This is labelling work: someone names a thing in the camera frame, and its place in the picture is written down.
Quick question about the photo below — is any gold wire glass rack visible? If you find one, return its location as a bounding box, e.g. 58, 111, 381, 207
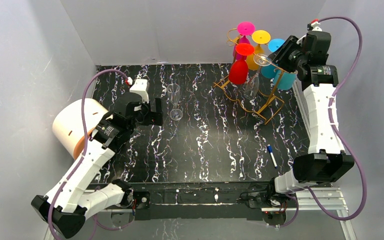
213, 27, 287, 124

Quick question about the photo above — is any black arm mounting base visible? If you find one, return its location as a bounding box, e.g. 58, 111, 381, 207
130, 181, 297, 223

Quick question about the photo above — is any blue wine glass front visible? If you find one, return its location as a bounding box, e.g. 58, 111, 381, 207
273, 69, 297, 91

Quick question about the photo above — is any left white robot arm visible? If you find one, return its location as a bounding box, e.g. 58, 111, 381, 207
31, 92, 163, 239

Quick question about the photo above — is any blue wine glass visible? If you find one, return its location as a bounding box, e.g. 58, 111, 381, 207
273, 69, 297, 91
260, 38, 285, 79

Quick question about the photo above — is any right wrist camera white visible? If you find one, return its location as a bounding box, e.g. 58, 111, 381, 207
307, 20, 323, 32

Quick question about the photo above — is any pink wine glass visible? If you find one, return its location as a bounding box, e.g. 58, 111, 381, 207
233, 21, 255, 61

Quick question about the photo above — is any white orange cylinder spool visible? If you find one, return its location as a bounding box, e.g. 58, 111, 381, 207
52, 98, 108, 160

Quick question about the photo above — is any clear champagne flute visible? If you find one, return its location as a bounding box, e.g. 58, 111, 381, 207
244, 53, 272, 100
167, 83, 183, 121

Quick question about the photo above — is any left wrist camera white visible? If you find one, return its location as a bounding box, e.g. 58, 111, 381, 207
127, 77, 150, 103

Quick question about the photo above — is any blue wine glass rear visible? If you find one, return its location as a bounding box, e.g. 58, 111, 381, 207
260, 38, 285, 79

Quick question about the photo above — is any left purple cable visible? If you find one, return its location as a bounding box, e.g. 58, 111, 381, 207
47, 68, 133, 240

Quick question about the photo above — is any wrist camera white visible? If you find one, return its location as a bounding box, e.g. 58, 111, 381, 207
127, 77, 150, 103
307, 20, 323, 32

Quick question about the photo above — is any blue white marker pen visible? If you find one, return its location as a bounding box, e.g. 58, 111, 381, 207
267, 144, 278, 169

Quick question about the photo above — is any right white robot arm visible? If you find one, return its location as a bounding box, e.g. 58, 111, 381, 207
269, 30, 355, 194

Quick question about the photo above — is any yellow wine glass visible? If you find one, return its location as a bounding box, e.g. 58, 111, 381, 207
246, 30, 271, 71

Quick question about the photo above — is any red wine glass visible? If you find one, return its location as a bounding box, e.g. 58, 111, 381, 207
228, 43, 255, 85

